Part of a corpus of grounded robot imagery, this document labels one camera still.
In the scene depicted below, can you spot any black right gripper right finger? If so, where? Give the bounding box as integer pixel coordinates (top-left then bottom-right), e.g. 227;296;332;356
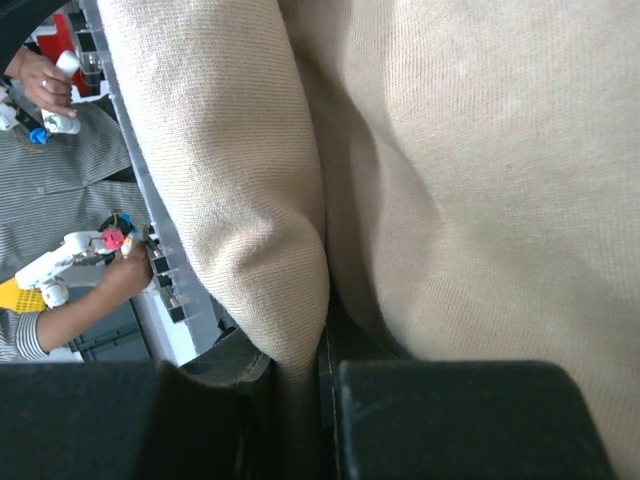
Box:
323;319;615;479

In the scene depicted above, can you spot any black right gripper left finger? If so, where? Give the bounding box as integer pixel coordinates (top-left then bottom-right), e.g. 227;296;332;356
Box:
1;330;282;479

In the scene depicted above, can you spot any beige t shirt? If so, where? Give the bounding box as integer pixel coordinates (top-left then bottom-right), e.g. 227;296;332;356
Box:
99;1;639;479

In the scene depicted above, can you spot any operator right hand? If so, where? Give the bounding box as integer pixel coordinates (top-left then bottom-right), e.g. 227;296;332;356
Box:
99;243;152;300

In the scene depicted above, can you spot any operator left hand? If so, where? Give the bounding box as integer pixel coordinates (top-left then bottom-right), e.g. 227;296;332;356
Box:
19;50;77;118

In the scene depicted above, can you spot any grey striped operator shirt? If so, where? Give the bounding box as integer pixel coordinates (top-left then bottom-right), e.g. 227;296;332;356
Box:
1;97;148;363

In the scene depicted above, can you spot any white leader arm handle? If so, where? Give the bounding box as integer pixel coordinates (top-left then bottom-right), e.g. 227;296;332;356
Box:
14;227;138;309

